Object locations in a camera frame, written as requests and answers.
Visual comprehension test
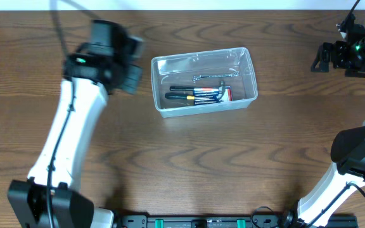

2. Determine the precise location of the black yellow screwdriver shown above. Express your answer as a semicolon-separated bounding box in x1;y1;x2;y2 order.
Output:
164;92;221;104

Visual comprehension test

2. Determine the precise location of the small claw hammer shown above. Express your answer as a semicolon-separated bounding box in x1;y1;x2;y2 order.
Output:
169;80;229;103

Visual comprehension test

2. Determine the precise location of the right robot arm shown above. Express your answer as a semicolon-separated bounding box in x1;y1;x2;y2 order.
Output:
278;12;365;227

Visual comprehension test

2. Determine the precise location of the clear plastic container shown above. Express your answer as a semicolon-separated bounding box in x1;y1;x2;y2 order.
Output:
151;47;258;118

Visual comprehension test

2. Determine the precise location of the right black cable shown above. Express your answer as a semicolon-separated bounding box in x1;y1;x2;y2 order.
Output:
305;182;365;228

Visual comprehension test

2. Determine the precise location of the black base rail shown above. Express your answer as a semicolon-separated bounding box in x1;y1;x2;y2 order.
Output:
112;213;358;228

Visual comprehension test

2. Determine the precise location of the silver wrench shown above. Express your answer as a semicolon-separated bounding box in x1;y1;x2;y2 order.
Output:
192;71;240;82

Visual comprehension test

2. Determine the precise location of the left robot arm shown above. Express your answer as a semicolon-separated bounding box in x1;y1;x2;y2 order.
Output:
7;19;143;227

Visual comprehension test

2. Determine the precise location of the blue drill bit case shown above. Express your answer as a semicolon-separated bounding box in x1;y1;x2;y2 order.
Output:
193;86;233;105

